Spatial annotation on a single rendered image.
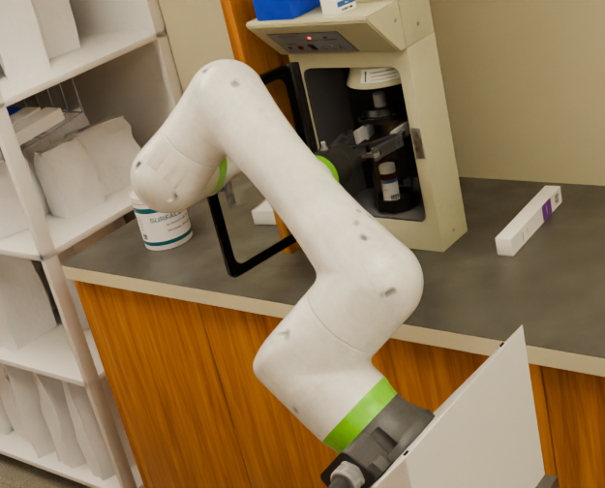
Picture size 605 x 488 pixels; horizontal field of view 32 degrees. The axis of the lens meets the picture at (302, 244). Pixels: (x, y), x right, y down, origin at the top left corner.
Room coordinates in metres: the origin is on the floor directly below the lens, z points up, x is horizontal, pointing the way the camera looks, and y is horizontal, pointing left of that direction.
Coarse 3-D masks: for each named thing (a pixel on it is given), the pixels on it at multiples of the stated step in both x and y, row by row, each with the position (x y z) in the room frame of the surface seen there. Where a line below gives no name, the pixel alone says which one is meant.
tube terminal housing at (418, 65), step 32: (384, 0) 2.12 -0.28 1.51; (416, 0) 2.14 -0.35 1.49; (416, 32) 2.13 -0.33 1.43; (320, 64) 2.25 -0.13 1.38; (352, 64) 2.19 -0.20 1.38; (384, 64) 2.14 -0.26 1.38; (416, 64) 2.11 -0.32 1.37; (416, 96) 2.10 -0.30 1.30; (448, 128) 2.17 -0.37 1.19; (416, 160) 2.11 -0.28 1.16; (448, 160) 2.15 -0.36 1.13; (448, 192) 2.14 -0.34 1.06; (384, 224) 2.19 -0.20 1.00; (416, 224) 2.13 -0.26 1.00; (448, 224) 2.12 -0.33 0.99
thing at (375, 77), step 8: (352, 72) 2.24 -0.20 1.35; (360, 72) 2.22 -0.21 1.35; (368, 72) 2.20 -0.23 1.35; (376, 72) 2.19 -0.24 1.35; (384, 72) 2.19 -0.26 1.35; (392, 72) 2.19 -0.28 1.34; (352, 80) 2.23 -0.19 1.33; (360, 80) 2.21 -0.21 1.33; (368, 80) 2.20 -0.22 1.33; (376, 80) 2.19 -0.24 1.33; (384, 80) 2.18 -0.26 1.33; (392, 80) 2.18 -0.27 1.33; (400, 80) 2.18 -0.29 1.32; (360, 88) 2.20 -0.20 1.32; (368, 88) 2.19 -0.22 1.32; (376, 88) 2.18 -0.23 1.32
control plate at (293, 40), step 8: (312, 32) 2.14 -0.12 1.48; (320, 32) 2.12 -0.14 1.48; (328, 32) 2.11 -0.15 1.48; (336, 32) 2.10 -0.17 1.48; (280, 40) 2.22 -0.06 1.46; (288, 40) 2.21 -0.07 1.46; (296, 40) 2.19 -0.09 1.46; (304, 40) 2.18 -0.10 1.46; (312, 40) 2.17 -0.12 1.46; (320, 40) 2.15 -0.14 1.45; (328, 40) 2.14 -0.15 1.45; (336, 40) 2.13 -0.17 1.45; (344, 40) 2.11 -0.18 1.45; (288, 48) 2.25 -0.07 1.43; (296, 48) 2.23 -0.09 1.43; (304, 48) 2.22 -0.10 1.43; (320, 48) 2.19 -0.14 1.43; (328, 48) 2.18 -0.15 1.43; (336, 48) 2.16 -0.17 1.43; (344, 48) 2.15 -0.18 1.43; (352, 48) 2.14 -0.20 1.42
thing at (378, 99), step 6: (378, 96) 2.23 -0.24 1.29; (384, 96) 2.23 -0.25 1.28; (378, 102) 2.22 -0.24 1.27; (384, 102) 2.23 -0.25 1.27; (390, 102) 2.25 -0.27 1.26; (396, 102) 2.24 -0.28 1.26; (366, 108) 2.23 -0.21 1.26; (372, 108) 2.22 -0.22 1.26; (378, 108) 2.21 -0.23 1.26; (384, 108) 2.20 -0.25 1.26; (390, 108) 2.20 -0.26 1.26; (396, 108) 2.21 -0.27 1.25; (366, 114) 2.22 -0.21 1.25; (372, 114) 2.20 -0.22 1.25; (378, 114) 2.20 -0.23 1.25; (384, 114) 2.19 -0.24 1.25; (390, 114) 2.19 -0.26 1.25
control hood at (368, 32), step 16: (304, 16) 2.15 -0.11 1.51; (320, 16) 2.11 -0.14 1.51; (336, 16) 2.07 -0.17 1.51; (352, 16) 2.04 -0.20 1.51; (368, 16) 2.02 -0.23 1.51; (384, 16) 2.05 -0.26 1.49; (400, 16) 2.09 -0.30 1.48; (256, 32) 2.23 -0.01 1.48; (272, 32) 2.20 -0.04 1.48; (288, 32) 2.18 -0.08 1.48; (304, 32) 2.15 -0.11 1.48; (352, 32) 2.07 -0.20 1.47; (368, 32) 2.05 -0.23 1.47; (384, 32) 2.05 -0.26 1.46; (400, 32) 2.08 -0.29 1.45; (368, 48) 2.11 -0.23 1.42; (384, 48) 2.09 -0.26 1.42; (400, 48) 2.08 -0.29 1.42
